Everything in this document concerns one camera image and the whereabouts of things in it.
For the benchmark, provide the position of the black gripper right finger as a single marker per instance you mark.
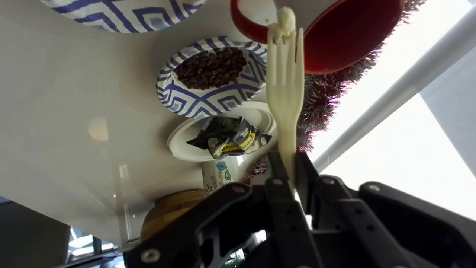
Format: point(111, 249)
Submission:
point(388, 233)

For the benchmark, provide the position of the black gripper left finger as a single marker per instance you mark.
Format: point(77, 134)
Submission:
point(239, 228)

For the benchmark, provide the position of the cream plastic fork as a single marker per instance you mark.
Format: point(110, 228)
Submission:
point(285, 99)

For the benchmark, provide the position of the single white popcorn piece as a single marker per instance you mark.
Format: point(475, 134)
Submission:
point(287, 23)

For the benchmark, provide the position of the white mug red interior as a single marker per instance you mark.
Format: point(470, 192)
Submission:
point(352, 35)

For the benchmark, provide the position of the printed paper cup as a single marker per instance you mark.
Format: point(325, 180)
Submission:
point(224, 173)

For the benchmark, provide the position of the dark snack packets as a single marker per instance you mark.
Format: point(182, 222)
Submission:
point(229, 136)

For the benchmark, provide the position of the white cup with wrappers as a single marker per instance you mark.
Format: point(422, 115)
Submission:
point(181, 143)

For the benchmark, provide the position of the blue patterned beans paper bowl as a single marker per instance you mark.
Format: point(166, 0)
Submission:
point(209, 102)

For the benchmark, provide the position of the white window mullion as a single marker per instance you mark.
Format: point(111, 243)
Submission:
point(397, 84)

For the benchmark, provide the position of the red silver tinsel garland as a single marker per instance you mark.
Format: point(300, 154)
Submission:
point(328, 94)

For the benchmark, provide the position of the coffee beans pile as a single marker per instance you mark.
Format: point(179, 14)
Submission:
point(211, 67)

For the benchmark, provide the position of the blue patterned popcorn paper bowl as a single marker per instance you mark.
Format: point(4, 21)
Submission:
point(129, 12)

